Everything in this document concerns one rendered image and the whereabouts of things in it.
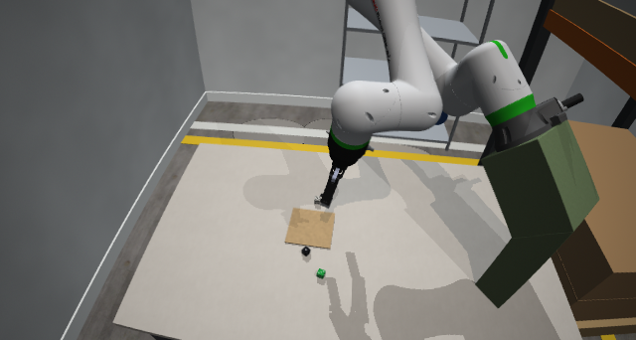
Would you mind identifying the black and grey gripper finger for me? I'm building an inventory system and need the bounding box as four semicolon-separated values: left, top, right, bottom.
320;162;347;209

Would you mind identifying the tan square mat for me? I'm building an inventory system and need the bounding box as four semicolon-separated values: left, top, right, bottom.
285;208;335;249

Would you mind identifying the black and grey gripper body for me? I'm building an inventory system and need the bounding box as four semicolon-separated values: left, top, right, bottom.
329;150;358;173

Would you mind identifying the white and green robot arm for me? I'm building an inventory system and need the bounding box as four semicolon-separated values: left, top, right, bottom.
326;0;583;161

